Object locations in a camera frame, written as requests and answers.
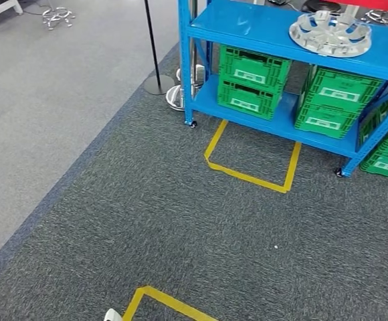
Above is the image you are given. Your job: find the white curved car part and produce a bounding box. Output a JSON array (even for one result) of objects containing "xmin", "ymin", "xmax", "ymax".
[{"xmin": 103, "ymin": 308, "xmax": 123, "ymax": 321}]

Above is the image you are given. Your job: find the blue metal shelf rack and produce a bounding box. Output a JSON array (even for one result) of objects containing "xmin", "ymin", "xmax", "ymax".
[{"xmin": 178, "ymin": 0, "xmax": 388, "ymax": 179}]

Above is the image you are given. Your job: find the silver wheel hubcap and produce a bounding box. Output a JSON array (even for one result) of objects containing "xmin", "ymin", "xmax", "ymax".
[{"xmin": 288, "ymin": 9, "xmax": 373, "ymax": 58}]

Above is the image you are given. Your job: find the chrome base swivel stool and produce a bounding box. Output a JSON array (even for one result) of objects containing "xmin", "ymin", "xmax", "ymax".
[
  {"xmin": 361, "ymin": 9, "xmax": 388, "ymax": 28},
  {"xmin": 42, "ymin": 6, "xmax": 76, "ymax": 31}
]

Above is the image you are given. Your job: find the red barrier belt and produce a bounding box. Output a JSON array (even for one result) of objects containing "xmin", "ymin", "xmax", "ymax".
[{"xmin": 321, "ymin": 0, "xmax": 388, "ymax": 14}]

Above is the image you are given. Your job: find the black stanchion post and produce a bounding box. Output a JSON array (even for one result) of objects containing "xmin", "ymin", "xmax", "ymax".
[{"xmin": 143, "ymin": 0, "xmax": 176, "ymax": 96}]

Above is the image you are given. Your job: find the white furniture base frame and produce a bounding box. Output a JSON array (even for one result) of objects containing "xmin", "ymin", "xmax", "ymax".
[{"xmin": 0, "ymin": 0, "xmax": 24, "ymax": 34}]

